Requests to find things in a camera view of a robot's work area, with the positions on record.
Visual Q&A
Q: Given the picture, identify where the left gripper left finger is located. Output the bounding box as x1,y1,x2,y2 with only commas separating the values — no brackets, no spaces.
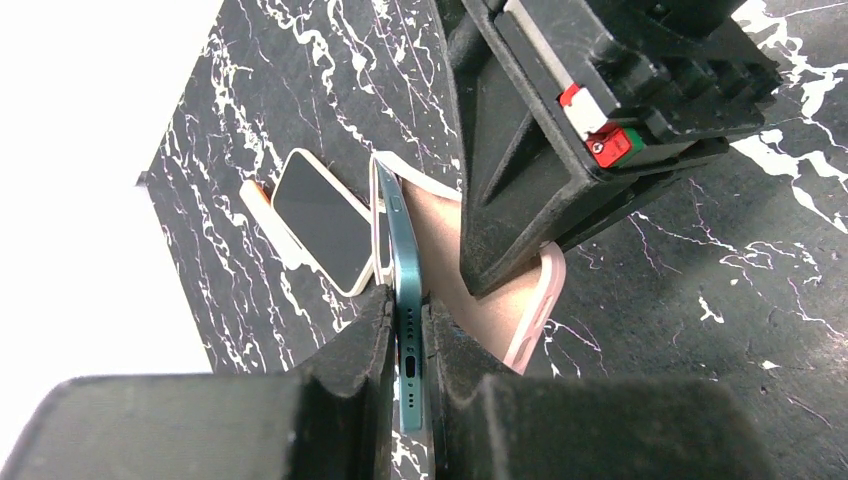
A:
1,287,395,479

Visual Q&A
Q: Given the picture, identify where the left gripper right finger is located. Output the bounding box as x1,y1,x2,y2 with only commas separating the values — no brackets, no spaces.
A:
422,300,776,479

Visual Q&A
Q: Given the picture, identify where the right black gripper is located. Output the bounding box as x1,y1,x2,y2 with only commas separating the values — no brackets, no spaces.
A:
447,0,784,298

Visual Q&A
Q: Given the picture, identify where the pink phone case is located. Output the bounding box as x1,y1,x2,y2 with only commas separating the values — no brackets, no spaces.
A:
369,150,567,375

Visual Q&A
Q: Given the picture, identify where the green phone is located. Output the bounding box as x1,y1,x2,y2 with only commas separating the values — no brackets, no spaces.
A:
370,157,424,434

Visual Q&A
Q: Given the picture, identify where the phone in beige case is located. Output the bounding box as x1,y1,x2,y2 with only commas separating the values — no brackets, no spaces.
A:
271,148,373,298

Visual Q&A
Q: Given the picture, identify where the orange white marker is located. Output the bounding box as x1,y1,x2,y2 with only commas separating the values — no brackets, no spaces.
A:
239,180,310,270

